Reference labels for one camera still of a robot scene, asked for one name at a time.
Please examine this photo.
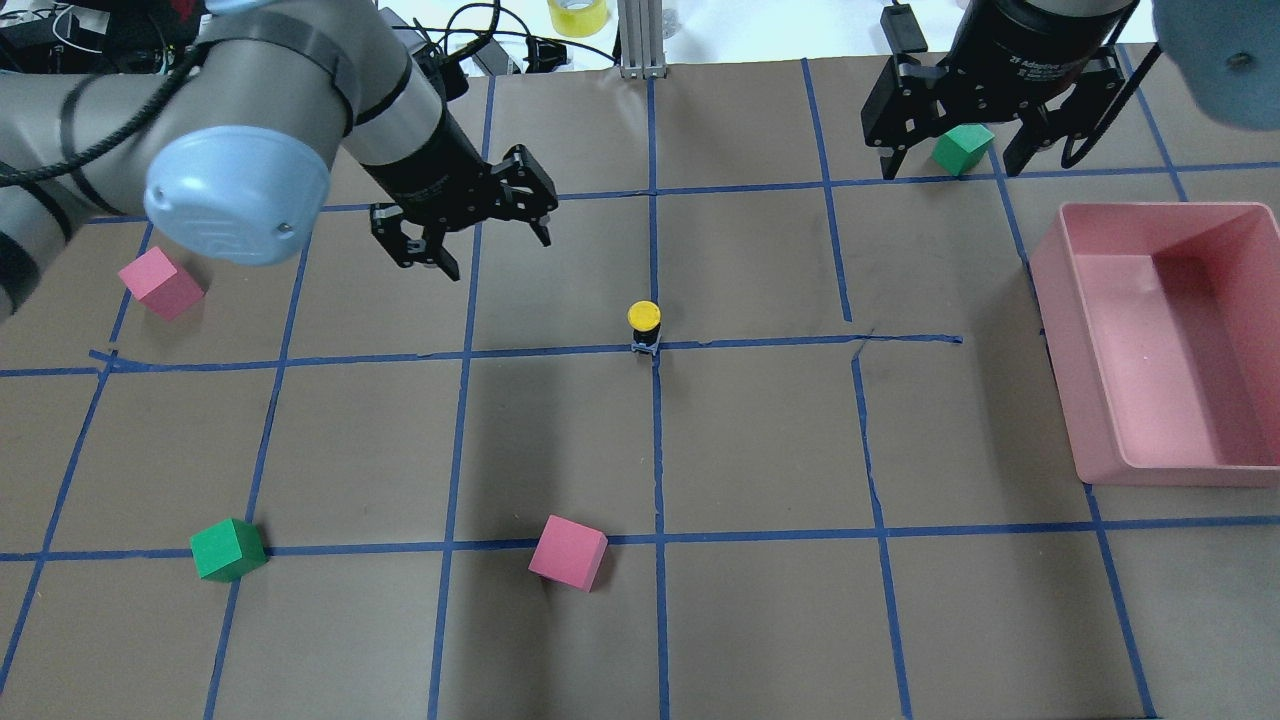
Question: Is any yellow tape roll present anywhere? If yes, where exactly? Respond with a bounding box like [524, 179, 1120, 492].
[547, 0, 611, 38]

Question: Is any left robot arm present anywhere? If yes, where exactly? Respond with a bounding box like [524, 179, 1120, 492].
[1, 1, 559, 316]

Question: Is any yellow mushroom push button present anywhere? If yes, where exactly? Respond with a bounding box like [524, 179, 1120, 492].
[626, 299, 662, 357]

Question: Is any aluminium frame post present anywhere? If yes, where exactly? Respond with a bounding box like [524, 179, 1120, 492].
[616, 0, 668, 79]

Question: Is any pink foam cube centre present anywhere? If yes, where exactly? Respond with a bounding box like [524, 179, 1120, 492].
[527, 514, 608, 592]

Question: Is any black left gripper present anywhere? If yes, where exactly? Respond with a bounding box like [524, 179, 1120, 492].
[355, 111, 559, 282]

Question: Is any green foam cube near bin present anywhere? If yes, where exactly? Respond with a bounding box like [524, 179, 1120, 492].
[931, 124, 995, 177]

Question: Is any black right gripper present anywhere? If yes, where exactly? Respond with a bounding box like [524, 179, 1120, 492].
[860, 1, 1139, 181]

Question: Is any pink plastic bin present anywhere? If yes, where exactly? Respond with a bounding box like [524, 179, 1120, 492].
[1030, 202, 1279, 487]

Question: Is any pink foam cube outer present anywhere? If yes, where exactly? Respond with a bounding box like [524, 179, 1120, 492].
[116, 247, 206, 322]

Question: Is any black power adapter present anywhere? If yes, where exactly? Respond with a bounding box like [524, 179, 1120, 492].
[879, 1, 929, 55]

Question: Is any pink foam cube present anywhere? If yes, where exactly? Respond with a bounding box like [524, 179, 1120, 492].
[527, 514, 608, 592]
[116, 247, 206, 322]

